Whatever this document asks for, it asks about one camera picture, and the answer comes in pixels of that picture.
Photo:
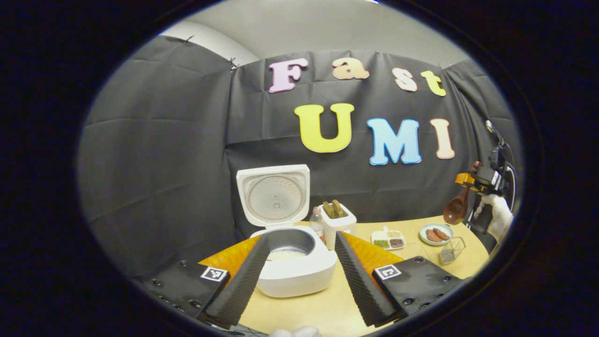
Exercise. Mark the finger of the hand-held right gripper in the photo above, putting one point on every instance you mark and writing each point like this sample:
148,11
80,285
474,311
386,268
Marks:
465,178

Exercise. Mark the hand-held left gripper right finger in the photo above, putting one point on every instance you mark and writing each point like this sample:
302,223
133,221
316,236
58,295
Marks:
360,281

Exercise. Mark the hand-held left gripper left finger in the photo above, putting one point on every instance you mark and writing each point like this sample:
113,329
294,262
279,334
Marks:
241,285

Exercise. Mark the brown wooden spoon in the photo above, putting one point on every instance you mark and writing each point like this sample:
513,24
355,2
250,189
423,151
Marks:
455,210

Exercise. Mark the white rice cooker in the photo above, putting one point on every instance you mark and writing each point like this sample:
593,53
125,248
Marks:
276,196

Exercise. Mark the divided dish of beans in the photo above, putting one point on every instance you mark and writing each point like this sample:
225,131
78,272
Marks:
388,238

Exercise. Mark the white toaster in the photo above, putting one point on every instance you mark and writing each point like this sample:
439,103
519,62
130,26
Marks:
339,227

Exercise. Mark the red meat slice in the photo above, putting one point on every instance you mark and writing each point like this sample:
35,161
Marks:
433,235
441,233

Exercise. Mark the pale green plate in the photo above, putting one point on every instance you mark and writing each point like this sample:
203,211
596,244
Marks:
423,234

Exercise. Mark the clear bottle with red label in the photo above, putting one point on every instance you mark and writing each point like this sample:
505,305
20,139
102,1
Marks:
317,224

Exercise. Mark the brown toast slice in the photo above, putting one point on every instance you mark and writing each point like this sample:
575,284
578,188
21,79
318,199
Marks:
337,207
328,209

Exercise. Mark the black backdrop cloth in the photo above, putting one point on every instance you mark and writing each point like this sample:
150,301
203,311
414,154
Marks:
164,154

